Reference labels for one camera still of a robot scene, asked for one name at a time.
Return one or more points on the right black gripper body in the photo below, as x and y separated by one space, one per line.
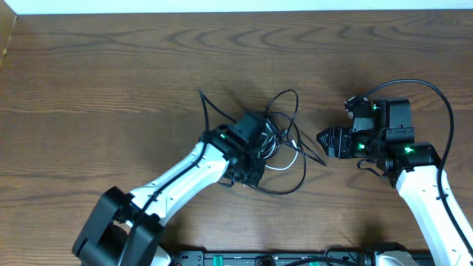
353 145

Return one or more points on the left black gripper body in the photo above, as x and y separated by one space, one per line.
253 170

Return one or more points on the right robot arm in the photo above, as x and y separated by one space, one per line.
382 133

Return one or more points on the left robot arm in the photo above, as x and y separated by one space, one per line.
126 228

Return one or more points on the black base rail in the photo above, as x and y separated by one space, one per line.
390 253

